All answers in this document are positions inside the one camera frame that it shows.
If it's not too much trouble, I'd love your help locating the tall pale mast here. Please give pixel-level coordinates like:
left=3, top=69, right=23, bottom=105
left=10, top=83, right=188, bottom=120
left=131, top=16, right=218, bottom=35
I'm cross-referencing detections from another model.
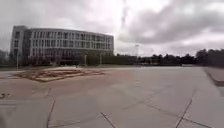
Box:
left=134, top=43, right=140, bottom=58

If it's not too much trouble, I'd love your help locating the large white curved building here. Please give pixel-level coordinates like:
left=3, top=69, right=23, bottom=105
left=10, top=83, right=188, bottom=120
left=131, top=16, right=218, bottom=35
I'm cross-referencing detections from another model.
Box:
left=9, top=25, right=115, bottom=66

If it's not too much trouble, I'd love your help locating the raised sandy stepped platform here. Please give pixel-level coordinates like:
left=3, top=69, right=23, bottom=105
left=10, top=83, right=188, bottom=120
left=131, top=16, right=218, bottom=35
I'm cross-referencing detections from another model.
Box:
left=13, top=66, right=106, bottom=83

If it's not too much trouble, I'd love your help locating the row of dark trees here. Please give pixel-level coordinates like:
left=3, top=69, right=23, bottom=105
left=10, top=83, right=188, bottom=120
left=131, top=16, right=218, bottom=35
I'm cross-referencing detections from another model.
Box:
left=0, top=48, right=224, bottom=68

